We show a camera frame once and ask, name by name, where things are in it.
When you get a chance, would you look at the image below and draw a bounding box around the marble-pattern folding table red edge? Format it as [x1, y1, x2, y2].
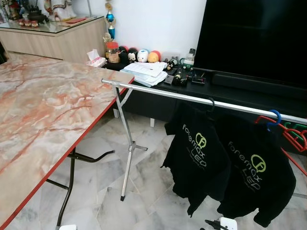
[0, 52, 135, 230]

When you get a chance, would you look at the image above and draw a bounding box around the black flat television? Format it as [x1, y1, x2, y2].
[193, 0, 307, 77]

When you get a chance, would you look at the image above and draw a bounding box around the black TV console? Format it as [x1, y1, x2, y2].
[103, 61, 307, 156]

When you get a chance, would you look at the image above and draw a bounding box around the red envelope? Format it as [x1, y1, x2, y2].
[65, 18, 89, 24]

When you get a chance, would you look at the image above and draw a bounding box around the black shirt with green print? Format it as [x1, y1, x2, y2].
[216, 115, 297, 228]
[162, 103, 232, 216]

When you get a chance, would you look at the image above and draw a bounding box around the jar with red lid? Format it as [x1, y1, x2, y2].
[106, 42, 120, 64]

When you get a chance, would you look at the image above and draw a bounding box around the stack of white papers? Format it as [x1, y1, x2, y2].
[120, 61, 168, 88]

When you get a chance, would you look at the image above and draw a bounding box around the white round plush toy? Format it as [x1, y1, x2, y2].
[137, 49, 150, 63]

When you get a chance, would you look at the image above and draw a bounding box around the light wooden sideboard cabinet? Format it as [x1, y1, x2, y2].
[0, 17, 107, 63]

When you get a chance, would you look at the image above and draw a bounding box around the blue and gold trophy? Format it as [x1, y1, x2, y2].
[105, 0, 118, 42]

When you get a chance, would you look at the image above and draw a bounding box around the black soundbar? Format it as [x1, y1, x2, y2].
[211, 72, 307, 99]

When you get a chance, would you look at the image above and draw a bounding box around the small bottle with green label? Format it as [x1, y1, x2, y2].
[185, 48, 197, 66]

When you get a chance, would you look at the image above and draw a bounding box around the red plastic clothes hanger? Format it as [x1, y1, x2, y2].
[254, 115, 307, 176]

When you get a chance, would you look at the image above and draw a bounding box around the dark incense burner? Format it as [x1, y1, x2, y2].
[22, 10, 48, 24]

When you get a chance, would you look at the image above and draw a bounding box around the black round plush toy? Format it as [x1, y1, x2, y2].
[118, 46, 129, 65]

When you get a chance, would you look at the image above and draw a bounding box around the silver metal clothes rack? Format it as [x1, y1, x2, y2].
[101, 79, 307, 202]

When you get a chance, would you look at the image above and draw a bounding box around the white robed figurine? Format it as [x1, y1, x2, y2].
[42, 0, 77, 22]

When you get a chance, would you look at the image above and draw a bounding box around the pink tissue pack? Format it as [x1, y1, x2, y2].
[86, 49, 107, 68]

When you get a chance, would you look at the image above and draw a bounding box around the green plastic clothes hanger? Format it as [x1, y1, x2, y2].
[283, 122, 307, 144]

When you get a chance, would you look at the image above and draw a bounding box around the blue clothes hanger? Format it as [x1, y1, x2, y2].
[267, 110, 282, 130]

